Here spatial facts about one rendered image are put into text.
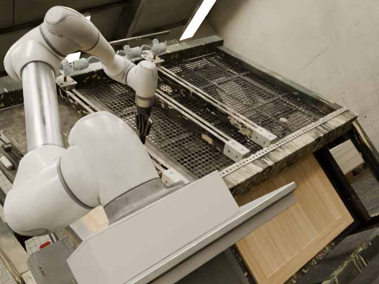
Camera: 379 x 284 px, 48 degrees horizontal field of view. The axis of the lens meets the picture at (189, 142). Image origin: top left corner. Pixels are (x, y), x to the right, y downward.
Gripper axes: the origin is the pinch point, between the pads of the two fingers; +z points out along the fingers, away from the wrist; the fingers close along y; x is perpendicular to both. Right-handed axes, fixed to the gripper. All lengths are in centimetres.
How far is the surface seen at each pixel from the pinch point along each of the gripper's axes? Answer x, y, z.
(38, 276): 81, -53, -12
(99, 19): -270, 451, 134
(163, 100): -36.4, 25.9, 1.9
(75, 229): 56, -30, 4
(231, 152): -35.8, -30.2, 5.0
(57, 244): 74, -51, -20
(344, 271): -52, -102, 42
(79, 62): -4, 66, -13
